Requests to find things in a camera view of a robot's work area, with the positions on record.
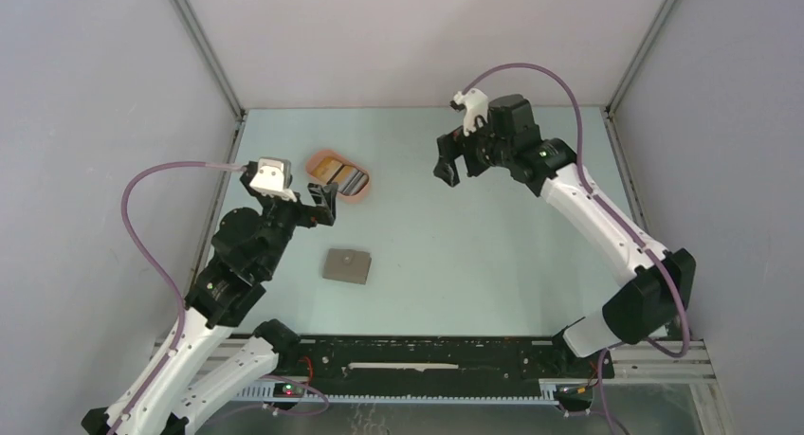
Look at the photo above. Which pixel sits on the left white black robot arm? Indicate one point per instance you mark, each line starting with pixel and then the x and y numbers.
pixel 167 398

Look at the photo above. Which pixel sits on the yellow credit card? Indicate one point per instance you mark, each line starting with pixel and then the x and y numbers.
pixel 326 168

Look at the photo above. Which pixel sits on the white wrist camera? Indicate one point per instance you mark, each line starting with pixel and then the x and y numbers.
pixel 269 177
pixel 474 103

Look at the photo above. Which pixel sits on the aluminium frame rail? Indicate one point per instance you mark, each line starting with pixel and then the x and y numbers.
pixel 631 366

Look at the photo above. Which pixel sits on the white cable duct strip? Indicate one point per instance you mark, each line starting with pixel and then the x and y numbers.
pixel 266 392

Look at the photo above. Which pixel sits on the right controller board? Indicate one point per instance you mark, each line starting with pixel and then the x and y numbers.
pixel 575 393

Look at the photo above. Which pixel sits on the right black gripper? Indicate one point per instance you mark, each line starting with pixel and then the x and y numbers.
pixel 454 144

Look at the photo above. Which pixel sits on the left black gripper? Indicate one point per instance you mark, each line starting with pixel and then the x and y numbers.
pixel 325 209

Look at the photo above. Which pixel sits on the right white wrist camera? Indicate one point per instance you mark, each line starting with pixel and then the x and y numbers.
pixel 474 103

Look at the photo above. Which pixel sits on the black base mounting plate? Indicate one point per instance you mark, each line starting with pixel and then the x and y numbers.
pixel 453 366

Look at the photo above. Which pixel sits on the grey card holder wallet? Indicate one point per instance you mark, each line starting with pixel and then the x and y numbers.
pixel 347 265

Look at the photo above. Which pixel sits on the pink oval tray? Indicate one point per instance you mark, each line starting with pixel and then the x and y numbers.
pixel 317 157

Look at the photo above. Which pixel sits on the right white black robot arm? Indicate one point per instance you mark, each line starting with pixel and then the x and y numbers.
pixel 654 283

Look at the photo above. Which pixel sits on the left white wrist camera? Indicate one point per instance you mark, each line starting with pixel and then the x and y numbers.
pixel 269 177

